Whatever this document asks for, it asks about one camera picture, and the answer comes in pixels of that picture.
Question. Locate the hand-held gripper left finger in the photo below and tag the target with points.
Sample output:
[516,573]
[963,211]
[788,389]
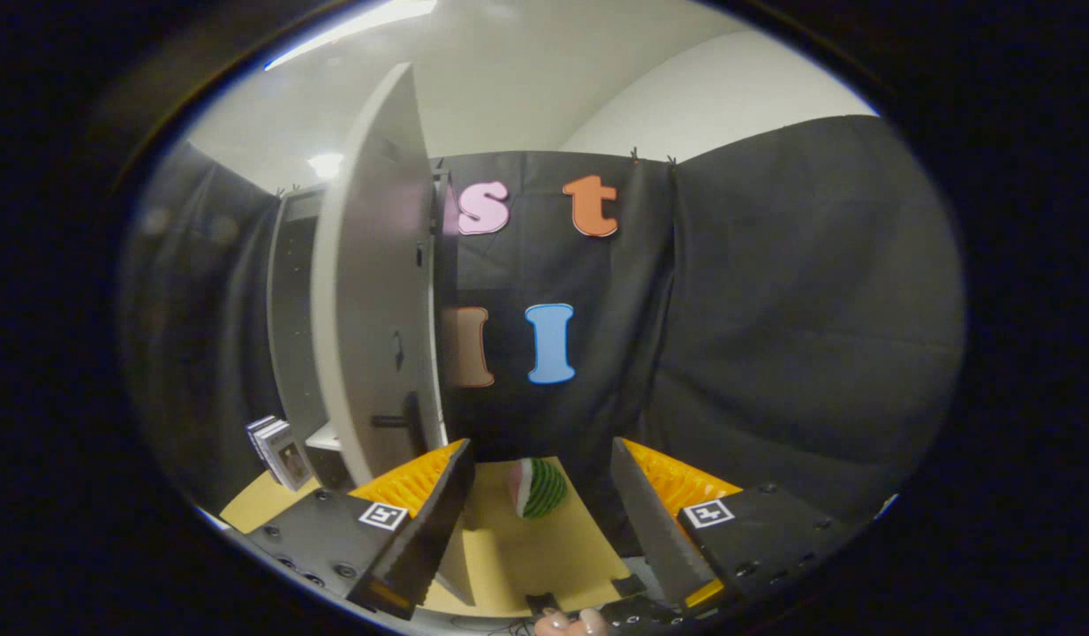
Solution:
[425,530]

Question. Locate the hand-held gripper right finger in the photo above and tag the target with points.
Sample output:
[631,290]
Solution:
[654,521]

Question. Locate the white shoe cabinet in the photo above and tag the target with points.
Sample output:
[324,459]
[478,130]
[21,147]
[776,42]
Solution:
[292,336]

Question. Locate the white shoe cabinet door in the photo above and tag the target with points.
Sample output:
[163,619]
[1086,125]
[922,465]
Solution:
[367,265]

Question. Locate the watermelon slice toy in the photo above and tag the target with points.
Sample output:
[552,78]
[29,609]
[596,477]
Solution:
[544,490]

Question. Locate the black backdrop cloth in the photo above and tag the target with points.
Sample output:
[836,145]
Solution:
[774,309]

